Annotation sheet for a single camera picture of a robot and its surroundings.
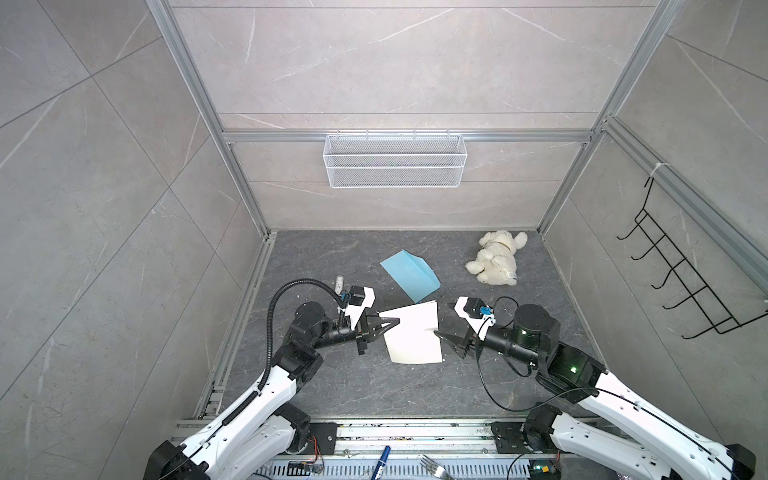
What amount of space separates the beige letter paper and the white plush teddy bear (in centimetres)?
42

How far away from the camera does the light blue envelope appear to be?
40.7 inches

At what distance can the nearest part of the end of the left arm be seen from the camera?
60 centimetres

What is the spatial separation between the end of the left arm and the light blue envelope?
1.26 ft

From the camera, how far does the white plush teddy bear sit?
3.28 ft

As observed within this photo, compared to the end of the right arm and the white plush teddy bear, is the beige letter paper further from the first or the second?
the white plush teddy bear

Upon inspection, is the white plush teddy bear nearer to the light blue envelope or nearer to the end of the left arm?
the light blue envelope

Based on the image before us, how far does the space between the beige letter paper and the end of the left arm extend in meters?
0.01

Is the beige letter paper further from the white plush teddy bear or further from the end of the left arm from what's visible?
the white plush teddy bear

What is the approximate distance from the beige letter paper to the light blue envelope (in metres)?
0.32
